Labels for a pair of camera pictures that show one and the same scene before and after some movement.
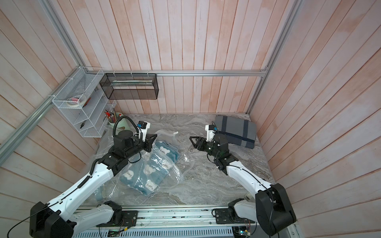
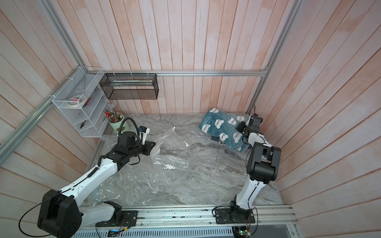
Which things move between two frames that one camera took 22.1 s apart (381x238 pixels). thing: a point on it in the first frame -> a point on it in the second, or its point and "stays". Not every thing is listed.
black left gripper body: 138,146 stays
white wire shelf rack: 83,102 stays
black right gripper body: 210,148 -> 242,128
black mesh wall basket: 130,86 stays
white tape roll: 76,100 stays
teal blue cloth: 147,172 -> 222,125
